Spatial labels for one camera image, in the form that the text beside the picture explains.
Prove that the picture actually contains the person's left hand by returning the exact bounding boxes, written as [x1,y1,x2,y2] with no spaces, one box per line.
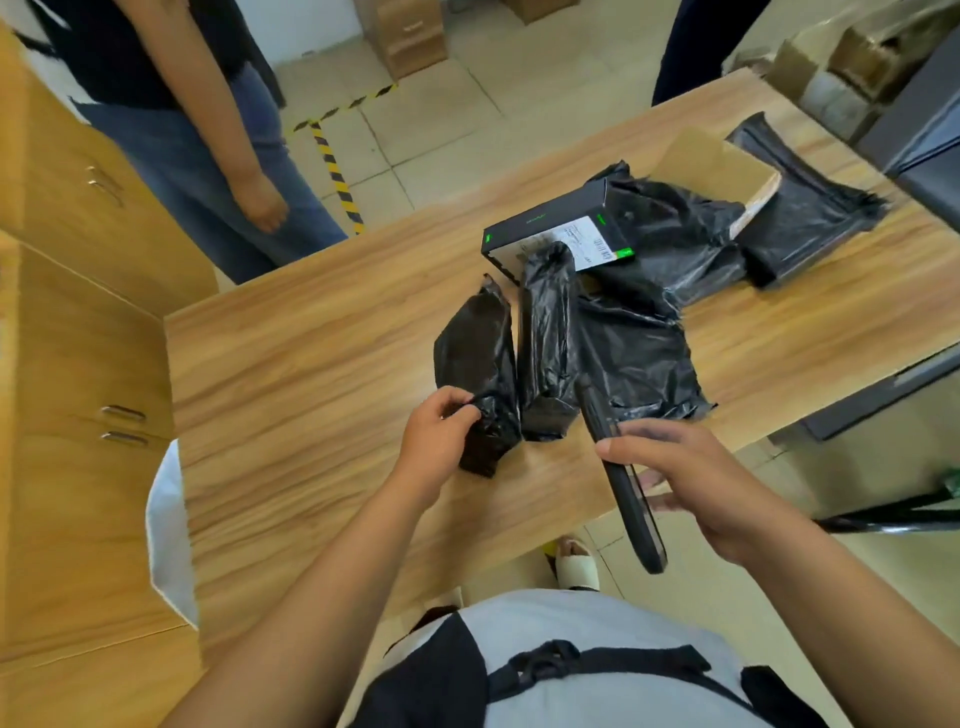
[389,386,483,511]

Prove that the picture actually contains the person's right hand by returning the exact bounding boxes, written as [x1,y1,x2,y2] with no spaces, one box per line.
[594,419,808,568]

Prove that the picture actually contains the black handheld scanner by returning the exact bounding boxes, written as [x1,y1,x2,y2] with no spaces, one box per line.
[573,374,669,577]

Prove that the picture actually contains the pile of black poly bags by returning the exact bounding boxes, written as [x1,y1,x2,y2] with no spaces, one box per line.
[577,112,890,425]

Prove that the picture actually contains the black box green marks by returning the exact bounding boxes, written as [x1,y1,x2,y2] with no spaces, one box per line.
[481,198,635,285]

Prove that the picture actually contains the white woven sack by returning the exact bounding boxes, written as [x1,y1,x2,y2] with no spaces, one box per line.
[144,438,202,631]

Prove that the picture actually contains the cardboard box red tape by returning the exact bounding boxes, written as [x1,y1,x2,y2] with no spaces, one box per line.
[648,127,783,241]

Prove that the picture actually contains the person's left forearm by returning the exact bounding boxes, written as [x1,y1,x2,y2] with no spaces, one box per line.
[161,476,433,728]

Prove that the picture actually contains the person's right forearm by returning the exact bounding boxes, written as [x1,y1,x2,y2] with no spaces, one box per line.
[738,517,960,728]

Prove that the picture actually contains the person's white slipper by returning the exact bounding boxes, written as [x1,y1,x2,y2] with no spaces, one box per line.
[554,536,601,594]

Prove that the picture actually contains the person's black trousers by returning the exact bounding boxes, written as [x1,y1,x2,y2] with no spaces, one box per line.
[382,605,459,654]

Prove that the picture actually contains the person's white black shirt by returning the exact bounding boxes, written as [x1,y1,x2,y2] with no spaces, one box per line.
[348,588,830,728]

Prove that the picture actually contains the long yellow black hazard tape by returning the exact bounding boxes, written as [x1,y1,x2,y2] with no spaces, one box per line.
[284,82,399,236]

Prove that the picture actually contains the yellow wooden cabinet unit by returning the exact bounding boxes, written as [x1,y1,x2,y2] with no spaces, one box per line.
[0,22,220,728]

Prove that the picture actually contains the grey metal shelf rack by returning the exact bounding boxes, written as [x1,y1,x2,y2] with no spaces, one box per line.
[772,29,960,444]

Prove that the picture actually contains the wooden drawer cabinet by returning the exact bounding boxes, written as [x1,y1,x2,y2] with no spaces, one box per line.
[352,0,449,82]

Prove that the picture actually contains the open cardboard carton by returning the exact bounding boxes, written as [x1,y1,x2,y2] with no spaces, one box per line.
[723,0,960,144]

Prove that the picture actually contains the plain wooden cabinet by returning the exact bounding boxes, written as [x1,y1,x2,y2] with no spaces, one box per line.
[500,0,580,25]

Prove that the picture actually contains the black chest strap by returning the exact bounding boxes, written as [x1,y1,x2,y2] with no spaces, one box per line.
[487,639,751,710]

